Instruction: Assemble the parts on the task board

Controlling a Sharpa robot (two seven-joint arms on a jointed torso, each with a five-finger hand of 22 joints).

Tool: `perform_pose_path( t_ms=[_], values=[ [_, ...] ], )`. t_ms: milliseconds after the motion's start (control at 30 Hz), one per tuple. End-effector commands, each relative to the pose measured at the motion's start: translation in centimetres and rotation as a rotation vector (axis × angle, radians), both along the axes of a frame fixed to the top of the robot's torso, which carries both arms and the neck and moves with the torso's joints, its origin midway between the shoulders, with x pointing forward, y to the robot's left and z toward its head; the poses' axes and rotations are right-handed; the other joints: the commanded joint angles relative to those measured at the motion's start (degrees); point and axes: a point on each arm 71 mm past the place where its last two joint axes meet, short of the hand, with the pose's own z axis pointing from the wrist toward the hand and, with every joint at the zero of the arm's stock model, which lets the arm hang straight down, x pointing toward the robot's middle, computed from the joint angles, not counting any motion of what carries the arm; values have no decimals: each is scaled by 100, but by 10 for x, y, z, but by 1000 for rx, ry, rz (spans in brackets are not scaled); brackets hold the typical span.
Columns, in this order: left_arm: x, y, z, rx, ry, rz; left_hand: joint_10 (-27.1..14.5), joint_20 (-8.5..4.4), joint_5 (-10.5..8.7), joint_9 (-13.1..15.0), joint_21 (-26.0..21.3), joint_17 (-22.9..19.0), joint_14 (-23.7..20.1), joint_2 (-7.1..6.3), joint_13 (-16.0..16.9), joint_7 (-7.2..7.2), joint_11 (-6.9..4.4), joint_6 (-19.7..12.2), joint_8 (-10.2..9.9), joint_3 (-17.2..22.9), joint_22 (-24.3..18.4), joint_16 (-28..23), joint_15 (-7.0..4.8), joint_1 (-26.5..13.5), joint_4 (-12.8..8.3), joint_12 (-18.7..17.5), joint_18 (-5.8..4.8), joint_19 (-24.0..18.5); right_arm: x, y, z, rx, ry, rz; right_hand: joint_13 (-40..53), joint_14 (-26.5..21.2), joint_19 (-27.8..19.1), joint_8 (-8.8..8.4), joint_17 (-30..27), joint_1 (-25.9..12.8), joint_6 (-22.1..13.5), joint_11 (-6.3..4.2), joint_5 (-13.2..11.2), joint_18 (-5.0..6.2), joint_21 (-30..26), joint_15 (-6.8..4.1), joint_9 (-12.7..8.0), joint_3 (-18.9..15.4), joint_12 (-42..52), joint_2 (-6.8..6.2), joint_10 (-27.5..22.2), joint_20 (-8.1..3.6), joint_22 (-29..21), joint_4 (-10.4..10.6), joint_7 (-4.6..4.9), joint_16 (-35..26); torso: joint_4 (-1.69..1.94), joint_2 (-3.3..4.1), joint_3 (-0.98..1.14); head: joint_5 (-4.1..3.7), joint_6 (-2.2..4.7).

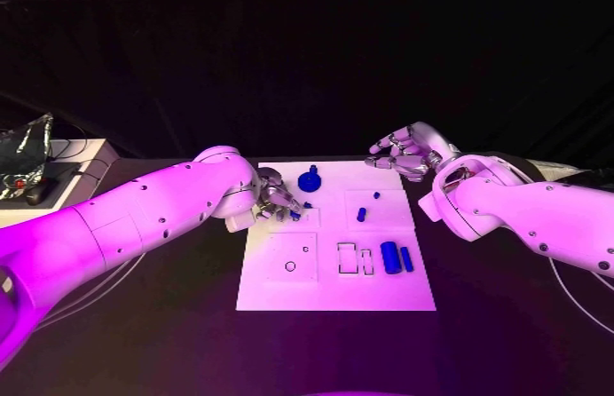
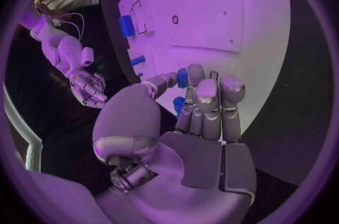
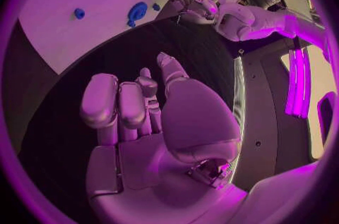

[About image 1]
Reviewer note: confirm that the thick blue cylinder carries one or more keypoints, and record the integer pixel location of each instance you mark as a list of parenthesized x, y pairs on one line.
[(391, 258)]

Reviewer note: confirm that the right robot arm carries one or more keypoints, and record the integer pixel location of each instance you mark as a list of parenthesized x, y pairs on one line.
[(522, 209)]

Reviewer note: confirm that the white task board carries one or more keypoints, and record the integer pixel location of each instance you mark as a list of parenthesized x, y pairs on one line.
[(336, 289)]

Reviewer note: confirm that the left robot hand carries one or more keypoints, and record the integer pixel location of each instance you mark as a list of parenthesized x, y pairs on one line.
[(274, 196)]

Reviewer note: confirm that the thin blue cylinder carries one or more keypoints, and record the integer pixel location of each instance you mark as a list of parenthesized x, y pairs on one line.
[(406, 259)]

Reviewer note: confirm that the blue gear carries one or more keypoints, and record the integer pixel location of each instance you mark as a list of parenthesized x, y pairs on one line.
[(308, 182)]

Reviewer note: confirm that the white desk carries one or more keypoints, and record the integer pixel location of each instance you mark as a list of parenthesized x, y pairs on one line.
[(72, 156)]

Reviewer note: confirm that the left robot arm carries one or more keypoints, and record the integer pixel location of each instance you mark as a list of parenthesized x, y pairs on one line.
[(144, 209)]

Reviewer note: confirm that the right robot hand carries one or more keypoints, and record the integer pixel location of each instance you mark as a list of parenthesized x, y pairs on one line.
[(422, 143)]

